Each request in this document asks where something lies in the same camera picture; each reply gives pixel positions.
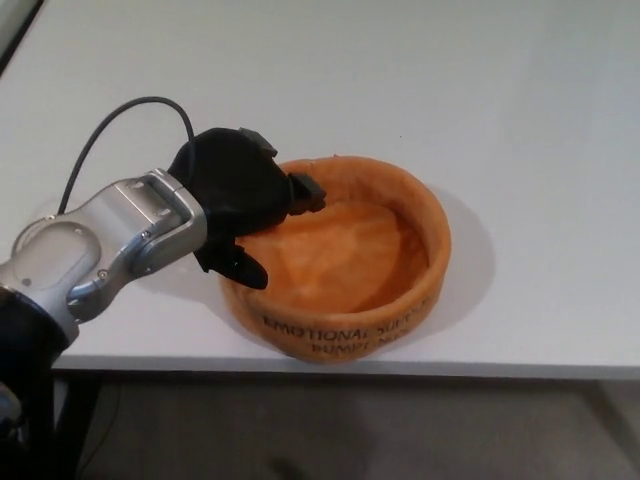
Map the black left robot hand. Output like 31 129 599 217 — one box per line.
166 126 330 291

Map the orange soft plush plate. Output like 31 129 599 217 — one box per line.
219 155 452 362

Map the black border strip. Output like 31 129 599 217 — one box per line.
0 0 46 76

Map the black table leg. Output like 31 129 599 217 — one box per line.
49 377 104 480

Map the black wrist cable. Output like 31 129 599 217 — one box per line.
58 96 197 216

